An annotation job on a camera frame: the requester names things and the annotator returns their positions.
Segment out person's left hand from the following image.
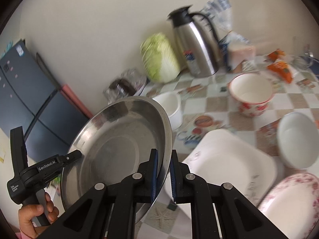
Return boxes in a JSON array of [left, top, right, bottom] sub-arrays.
[[16, 193, 59, 239]]

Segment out stainless steel thermos jug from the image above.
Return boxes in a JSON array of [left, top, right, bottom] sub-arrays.
[[168, 5, 220, 78]]

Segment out orange snack packet back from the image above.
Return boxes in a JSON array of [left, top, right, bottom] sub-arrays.
[[267, 49, 286, 62]]

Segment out white bowl red characters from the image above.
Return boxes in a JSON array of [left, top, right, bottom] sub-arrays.
[[276, 112, 318, 169]]

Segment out pink foam tube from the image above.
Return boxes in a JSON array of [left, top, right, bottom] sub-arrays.
[[61, 84, 93, 119]]

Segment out napa cabbage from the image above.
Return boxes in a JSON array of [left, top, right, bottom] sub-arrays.
[[140, 32, 181, 84]]

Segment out pink floral plate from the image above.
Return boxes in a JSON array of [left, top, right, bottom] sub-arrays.
[[258, 172, 318, 238]]

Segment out stainless steel round plate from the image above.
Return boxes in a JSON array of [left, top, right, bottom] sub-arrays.
[[61, 96, 172, 209]]

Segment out clear glass mug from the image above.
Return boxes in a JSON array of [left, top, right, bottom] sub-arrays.
[[292, 44, 318, 76]]

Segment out dark blue refrigerator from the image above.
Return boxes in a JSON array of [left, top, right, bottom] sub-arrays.
[[1, 40, 88, 162]]

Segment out orange snack packet front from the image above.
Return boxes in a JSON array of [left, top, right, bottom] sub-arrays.
[[267, 61, 293, 84]]

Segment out orange snack packet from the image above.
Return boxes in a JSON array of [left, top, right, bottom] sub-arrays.
[[267, 49, 286, 62], [267, 61, 293, 84]]

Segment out checkered plastic table cover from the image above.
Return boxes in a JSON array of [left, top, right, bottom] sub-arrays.
[[132, 54, 319, 239]]

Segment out sliced bread in bag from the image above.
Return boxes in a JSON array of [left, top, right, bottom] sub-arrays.
[[202, 0, 256, 73]]

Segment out small white cup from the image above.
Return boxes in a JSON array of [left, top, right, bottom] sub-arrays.
[[153, 92, 183, 131]]

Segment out white square dish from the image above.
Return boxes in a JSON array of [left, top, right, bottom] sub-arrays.
[[174, 129, 277, 206]]

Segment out red rimmed strawberry bowl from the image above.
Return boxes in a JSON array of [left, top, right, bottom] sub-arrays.
[[228, 73, 274, 118]]

